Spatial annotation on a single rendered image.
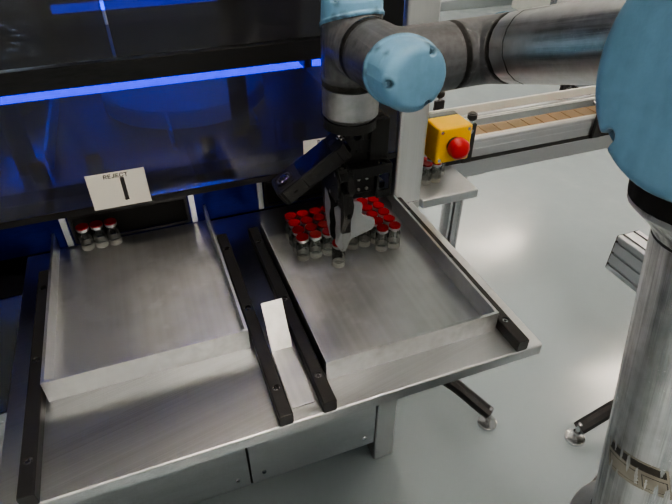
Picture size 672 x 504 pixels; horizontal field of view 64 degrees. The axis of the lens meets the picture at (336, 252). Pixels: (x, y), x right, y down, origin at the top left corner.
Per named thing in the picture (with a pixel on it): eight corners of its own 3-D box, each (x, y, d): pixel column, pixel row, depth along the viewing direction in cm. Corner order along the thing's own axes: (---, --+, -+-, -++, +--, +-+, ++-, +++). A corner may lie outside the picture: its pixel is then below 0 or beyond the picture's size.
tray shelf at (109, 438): (30, 265, 93) (26, 256, 92) (395, 191, 112) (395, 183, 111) (-2, 527, 57) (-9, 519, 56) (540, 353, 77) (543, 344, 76)
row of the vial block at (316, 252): (295, 255, 92) (294, 233, 89) (390, 234, 97) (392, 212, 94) (299, 263, 90) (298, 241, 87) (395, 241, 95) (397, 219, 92)
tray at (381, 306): (261, 238, 96) (260, 222, 94) (393, 210, 103) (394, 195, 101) (326, 380, 71) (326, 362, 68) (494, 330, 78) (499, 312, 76)
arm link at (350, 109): (333, 98, 65) (312, 76, 71) (333, 133, 68) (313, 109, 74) (389, 90, 67) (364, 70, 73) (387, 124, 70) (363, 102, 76)
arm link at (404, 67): (483, 32, 54) (425, 8, 62) (385, 46, 51) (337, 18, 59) (471, 106, 59) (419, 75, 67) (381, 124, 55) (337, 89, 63)
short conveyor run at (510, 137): (398, 195, 115) (403, 126, 105) (369, 163, 127) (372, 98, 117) (645, 144, 134) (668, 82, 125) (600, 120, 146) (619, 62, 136)
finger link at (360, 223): (378, 253, 82) (378, 199, 77) (342, 262, 80) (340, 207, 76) (370, 243, 85) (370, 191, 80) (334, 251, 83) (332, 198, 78)
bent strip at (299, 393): (263, 332, 77) (260, 302, 74) (283, 327, 78) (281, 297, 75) (292, 409, 67) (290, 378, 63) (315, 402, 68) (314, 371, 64)
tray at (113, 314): (58, 250, 93) (51, 233, 91) (208, 220, 100) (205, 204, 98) (49, 401, 68) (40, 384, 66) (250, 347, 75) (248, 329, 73)
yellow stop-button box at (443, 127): (417, 149, 106) (420, 114, 102) (449, 143, 109) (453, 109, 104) (435, 166, 101) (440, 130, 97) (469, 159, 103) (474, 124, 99)
